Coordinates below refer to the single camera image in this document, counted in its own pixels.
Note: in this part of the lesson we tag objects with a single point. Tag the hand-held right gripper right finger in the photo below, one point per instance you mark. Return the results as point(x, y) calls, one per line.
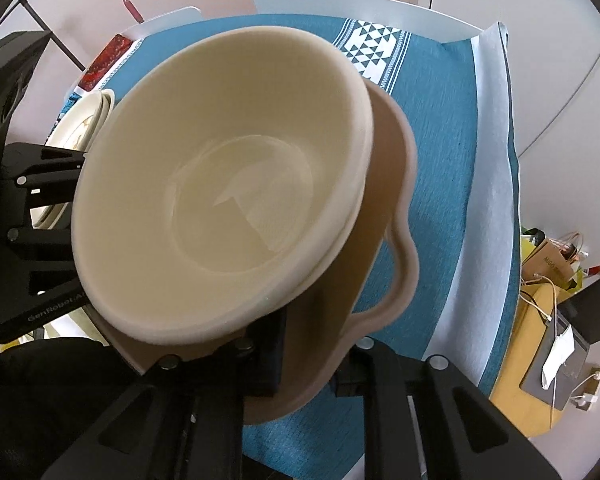
point(350, 380)

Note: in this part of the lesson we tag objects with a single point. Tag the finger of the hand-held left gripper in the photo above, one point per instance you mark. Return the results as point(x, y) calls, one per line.
point(50, 165)
point(40, 255)

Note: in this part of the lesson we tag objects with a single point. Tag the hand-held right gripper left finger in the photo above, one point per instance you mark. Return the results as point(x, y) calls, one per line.
point(270, 360)

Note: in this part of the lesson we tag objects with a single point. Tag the cream plate with yellow print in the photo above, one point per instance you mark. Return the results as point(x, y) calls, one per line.
point(72, 127)

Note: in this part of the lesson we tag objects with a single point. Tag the smooth cream bowl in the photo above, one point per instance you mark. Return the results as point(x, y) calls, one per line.
point(230, 200)

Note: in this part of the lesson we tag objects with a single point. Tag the dark clothes rack pole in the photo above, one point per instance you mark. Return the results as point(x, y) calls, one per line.
point(55, 30)

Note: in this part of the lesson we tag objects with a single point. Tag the red patterned mat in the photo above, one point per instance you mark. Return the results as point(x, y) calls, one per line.
point(105, 62)

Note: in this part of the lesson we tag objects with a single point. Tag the yellow wooden table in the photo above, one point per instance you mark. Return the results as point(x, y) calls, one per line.
point(517, 370)

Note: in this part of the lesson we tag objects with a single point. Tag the grey laptop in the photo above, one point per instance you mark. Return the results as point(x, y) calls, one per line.
point(535, 370)

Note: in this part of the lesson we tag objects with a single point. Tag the white face mask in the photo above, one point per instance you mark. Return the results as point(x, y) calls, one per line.
point(557, 360)

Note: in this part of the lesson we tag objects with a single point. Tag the brown paper bag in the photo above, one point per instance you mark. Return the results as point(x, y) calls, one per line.
point(550, 260)

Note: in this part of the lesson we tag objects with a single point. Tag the white charger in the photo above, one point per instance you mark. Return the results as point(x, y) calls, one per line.
point(587, 390)

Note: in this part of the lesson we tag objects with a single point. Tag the blue tablecloth with white pattern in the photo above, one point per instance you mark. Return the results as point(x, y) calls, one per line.
point(445, 160)

